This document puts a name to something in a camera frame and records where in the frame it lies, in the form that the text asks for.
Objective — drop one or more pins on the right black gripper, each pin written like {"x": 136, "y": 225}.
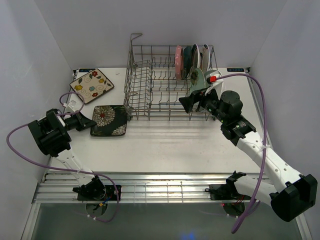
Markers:
{"x": 188, "y": 102}

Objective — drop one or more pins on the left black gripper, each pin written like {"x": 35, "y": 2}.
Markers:
{"x": 84, "y": 122}

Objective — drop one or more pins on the mint green flower plate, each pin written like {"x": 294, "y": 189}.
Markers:
{"x": 197, "y": 80}

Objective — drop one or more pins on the dark square floral plate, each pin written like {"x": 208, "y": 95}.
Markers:
{"x": 111, "y": 121}

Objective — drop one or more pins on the white oval plate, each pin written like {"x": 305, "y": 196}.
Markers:
{"x": 219, "y": 90}

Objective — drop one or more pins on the dark teal square plate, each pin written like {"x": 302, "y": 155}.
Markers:
{"x": 187, "y": 61}

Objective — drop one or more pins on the pink polka dot plate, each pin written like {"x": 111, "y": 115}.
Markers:
{"x": 179, "y": 62}

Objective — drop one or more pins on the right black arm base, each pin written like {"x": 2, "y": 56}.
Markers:
{"x": 227, "y": 191}

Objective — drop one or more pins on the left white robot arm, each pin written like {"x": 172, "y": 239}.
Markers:
{"x": 51, "y": 136}

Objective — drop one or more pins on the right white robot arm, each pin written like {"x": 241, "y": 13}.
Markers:
{"x": 289, "y": 194}

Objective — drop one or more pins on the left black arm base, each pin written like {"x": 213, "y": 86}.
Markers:
{"x": 95, "y": 190}

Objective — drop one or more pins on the cream square floral plate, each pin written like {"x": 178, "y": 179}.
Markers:
{"x": 92, "y": 85}

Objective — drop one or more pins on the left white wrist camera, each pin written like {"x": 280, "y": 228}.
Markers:
{"x": 70, "y": 107}

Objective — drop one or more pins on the grey wire dish rack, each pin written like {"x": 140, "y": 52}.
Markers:
{"x": 151, "y": 89}

